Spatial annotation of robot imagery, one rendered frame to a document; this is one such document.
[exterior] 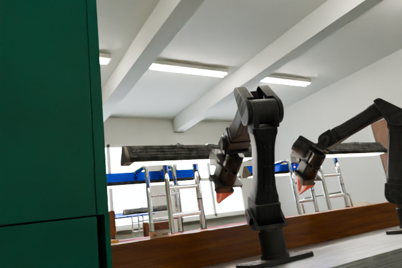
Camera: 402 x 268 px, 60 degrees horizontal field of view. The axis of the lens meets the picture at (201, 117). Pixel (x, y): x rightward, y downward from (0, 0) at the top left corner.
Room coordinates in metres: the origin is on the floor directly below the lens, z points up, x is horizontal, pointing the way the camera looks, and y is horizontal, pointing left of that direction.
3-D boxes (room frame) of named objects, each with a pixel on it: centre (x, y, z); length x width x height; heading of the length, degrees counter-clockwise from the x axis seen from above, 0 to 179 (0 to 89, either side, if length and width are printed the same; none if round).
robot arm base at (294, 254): (0.92, -0.13, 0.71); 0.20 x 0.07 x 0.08; 122
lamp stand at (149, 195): (1.86, 0.29, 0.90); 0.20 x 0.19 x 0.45; 121
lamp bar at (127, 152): (1.45, 0.05, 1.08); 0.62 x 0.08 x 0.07; 121
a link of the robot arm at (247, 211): (0.93, -0.12, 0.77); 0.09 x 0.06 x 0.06; 102
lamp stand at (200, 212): (1.52, 0.09, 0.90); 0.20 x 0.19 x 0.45; 121
